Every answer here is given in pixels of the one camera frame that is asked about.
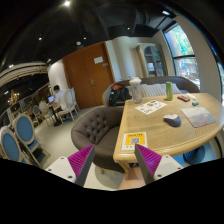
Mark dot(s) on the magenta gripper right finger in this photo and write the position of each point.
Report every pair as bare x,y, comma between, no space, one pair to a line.
148,161

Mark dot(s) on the yellow QR code sticker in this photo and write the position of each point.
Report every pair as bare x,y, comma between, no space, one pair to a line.
131,139

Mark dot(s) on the grey curved sofa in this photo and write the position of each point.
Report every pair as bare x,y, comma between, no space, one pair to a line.
183,84

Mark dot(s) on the blue upholstered chair left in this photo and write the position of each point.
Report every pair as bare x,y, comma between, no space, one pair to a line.
11,147

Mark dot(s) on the green cylindrical bottle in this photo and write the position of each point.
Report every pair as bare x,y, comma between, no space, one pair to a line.
169,90

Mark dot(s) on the white wooden chair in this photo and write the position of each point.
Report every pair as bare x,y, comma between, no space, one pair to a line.
71,104

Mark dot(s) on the small teal object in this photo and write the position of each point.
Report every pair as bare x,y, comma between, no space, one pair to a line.
195,103

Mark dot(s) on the brown wooden double door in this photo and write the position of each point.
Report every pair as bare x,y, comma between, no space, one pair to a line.
89,73

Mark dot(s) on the black orange backpack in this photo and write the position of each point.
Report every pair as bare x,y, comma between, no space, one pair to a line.
118,95

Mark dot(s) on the white printed menu card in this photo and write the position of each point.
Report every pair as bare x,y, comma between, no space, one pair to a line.
150,107

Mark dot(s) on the blue upholstered chair near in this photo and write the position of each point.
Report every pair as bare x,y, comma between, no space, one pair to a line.
24,130

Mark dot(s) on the blue chair far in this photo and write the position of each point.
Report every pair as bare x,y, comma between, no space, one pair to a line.
38,115

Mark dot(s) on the grey tufted armchair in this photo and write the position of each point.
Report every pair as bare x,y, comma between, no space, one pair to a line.
99,128

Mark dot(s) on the blue upholstered chair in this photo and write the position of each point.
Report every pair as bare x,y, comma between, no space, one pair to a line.
24,130
11,147

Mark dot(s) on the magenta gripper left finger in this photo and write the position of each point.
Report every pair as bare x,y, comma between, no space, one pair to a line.
81,162

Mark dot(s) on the red black phone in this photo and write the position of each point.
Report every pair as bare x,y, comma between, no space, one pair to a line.
183,98

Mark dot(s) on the grey white computer mouse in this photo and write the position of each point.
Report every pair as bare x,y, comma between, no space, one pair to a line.
172,120

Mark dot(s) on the grey orange mouse pad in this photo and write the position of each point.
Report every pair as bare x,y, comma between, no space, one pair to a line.
198,116

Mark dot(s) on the seated person white shirt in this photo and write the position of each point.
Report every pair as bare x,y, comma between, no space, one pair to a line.
59,100

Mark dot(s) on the clear plastic blender bottle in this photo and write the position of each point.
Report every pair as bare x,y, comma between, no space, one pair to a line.
135,87

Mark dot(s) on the striped white cushion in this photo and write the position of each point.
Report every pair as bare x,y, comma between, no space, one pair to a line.
156,90

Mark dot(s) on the cream glass display cabinet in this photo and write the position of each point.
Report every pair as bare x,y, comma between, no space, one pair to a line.
151,59

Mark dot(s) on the large glass window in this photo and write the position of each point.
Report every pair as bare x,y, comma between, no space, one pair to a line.
183,55

